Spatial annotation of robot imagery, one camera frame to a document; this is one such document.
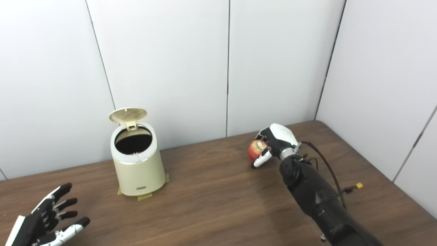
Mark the red apple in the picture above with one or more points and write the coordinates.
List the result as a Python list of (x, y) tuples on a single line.
[(254, 150)]

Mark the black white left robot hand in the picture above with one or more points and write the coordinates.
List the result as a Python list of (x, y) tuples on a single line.
[(32, 229)]

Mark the cream round bin lid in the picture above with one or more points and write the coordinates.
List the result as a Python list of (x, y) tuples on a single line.
[(128, 114)]

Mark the cream-colored bin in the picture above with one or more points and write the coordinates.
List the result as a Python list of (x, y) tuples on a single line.
[(140, 174)]

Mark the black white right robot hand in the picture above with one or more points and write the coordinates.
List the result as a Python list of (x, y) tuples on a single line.
[(283, 135)]

